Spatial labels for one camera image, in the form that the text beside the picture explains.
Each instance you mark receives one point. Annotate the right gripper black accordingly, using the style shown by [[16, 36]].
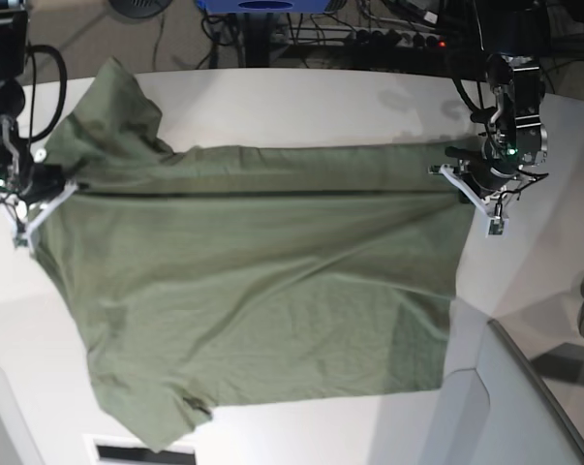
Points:
[[44, 183]]

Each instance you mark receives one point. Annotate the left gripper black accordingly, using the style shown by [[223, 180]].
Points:
[[485, 173]]

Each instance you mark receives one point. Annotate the green t-shirt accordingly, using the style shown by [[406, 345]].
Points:
[[236, 275]]

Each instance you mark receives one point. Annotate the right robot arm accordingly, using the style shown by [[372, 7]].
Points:
[[20, 174]]

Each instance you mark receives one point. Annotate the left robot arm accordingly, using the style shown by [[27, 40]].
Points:
[[511, 37]]

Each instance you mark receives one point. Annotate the power strip with red light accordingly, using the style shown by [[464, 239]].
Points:
[[402, 39]]

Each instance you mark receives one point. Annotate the black round fan base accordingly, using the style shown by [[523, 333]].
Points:
[[139, 9]]

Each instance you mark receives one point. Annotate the grey metal stand right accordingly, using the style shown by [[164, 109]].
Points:
[[564, 363]]

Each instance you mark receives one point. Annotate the blue plastic bin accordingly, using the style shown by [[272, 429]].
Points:
[[265, 6]]

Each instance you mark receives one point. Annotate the black table leg post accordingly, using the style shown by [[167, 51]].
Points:
[[257, 30]]

